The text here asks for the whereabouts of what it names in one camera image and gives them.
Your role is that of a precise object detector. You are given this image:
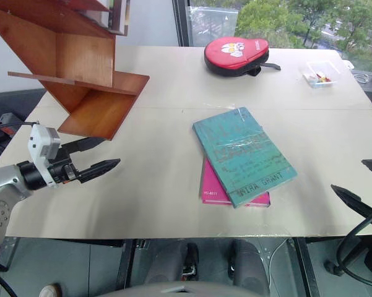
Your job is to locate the white shoe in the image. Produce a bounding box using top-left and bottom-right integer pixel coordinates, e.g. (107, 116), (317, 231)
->
(38, 283), (63, 297)

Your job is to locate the red table tennis paddle case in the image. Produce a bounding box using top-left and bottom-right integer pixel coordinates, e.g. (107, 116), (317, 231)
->
(203, 37), (281, 78)

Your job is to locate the black table frame leg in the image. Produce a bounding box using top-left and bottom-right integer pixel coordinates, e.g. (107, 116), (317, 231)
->
(292, 237), (323, 297)
(116, 238), (137, 291)

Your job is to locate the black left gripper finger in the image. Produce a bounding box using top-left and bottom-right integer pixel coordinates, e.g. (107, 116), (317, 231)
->
(77, 158), (121, 184)
(60, 137), (106, 153)

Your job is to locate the clear plastic box with pieces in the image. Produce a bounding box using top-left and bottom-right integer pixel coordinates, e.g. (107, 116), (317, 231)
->
(299, 59), (342, 90)

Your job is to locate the brown wooden bookshelf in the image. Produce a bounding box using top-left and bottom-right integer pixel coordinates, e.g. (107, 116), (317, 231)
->
(0, 0), (150, 140)

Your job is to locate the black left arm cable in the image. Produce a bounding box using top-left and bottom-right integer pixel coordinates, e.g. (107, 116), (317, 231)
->
(0, 121), (40, 134)

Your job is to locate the teal paperback book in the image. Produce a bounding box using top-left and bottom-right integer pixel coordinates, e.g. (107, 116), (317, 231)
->
(192, 106), (298, 209)

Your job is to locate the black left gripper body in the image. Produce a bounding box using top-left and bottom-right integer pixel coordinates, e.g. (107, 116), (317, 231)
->
(46, 147), (81, 186)

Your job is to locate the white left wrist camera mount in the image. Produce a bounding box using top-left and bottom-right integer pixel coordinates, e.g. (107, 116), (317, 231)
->
(27, 124), (62, 188)

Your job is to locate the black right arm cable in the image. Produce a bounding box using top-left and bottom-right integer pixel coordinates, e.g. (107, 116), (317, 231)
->
(337, 204), (372, 279)

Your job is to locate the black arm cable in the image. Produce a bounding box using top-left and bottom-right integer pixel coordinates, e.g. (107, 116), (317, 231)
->
(337, 204), (372, 279)
(0, 121), (40, 134)

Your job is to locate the pink notebook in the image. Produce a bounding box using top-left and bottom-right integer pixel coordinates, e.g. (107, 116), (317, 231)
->
(199, 158), (271, 207)

